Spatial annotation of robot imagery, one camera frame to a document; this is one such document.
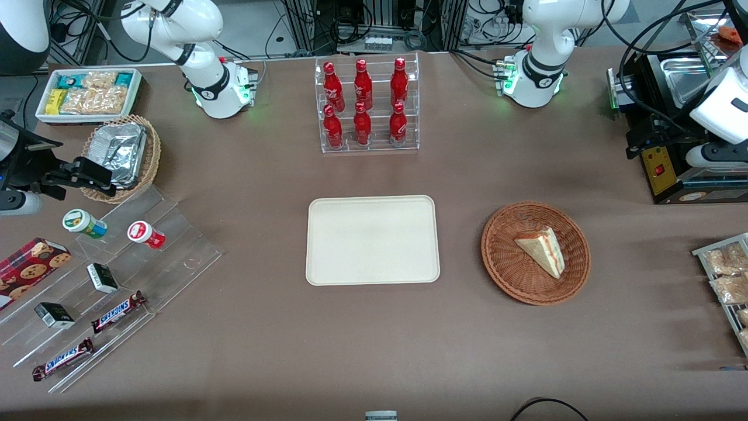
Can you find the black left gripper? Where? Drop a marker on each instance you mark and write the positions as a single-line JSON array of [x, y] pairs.
[[670, 138]]

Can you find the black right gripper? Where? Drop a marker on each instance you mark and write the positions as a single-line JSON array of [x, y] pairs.
[[23, 165]]

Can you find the triangular sandwich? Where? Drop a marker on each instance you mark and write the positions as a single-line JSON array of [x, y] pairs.
[[540, 248]]

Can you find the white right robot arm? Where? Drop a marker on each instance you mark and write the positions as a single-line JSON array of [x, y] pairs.
[[198, 23]]

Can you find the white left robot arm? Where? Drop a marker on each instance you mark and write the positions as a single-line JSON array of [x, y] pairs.
[[549, 35]]

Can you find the light tan wicker basket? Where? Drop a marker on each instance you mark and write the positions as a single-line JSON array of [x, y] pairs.
[[151, 158]]

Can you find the steel shelf tray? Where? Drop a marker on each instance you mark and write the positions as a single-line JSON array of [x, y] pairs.
[[704, 29]]

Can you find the brown round wicker basket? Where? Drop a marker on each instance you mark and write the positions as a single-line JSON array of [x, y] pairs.
[[508, 263]]

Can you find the beige rectangular tray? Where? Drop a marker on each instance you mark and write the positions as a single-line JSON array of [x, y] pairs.
[[362, 245]]

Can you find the black machine with yellow panel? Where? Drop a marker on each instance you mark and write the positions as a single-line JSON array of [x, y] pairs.
[[660, 175]]

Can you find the green lid yogurt cup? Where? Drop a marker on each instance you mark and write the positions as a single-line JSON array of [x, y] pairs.
[[82, 222]]

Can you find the white rectangular snack bin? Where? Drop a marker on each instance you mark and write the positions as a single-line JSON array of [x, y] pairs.
[[41, 114]]

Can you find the clear cracker bag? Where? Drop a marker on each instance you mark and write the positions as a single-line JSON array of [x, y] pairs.
[[99, 79], [93, 100]]

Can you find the yellow snack packet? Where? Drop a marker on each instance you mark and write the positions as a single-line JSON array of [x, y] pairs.
[[55, 100]]

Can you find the red lid yogurt cup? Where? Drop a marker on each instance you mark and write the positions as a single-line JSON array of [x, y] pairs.
[[143, 234]]

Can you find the teal snack packet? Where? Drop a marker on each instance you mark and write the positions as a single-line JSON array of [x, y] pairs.
[[124, 79], [70, 82]]

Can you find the red chocolate chip cookie box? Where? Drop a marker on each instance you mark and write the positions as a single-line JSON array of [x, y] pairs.
[[29, 269]]

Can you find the small black carton box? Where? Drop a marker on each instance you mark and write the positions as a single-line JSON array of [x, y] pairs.
[[102, 278], [54, 316]]

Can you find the clear acrylic stepped display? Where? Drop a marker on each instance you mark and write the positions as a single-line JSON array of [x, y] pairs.
[[175, 251]]

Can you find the brown Snickers bar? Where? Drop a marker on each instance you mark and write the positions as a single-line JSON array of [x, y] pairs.
[[117, 313], [63, 359]]

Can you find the clear bag of snacks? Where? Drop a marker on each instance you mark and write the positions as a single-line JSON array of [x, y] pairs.
[[731, 289], [744, 317], [724, 261]]

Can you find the red soda bottle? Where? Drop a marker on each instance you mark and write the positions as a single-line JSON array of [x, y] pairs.
[[332, 88], [399, 83], [398, 124], [363, 86], [362, 126], [333, 128]]

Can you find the clear acrylic bottle rack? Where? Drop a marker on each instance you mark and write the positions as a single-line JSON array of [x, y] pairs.
[[374, 149]]

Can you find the white power strip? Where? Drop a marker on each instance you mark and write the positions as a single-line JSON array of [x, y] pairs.
[[378, 42]]

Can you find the small grey white device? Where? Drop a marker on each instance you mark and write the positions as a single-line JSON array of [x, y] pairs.
[[381, 416]]

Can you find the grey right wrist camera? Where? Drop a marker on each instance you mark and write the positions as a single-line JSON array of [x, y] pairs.
[[20, 203]]

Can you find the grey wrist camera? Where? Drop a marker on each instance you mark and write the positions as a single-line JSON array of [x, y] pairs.
[[716, 156], [20, 203]]

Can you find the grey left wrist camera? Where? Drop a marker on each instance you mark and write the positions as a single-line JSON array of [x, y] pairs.
[[716, 156]]

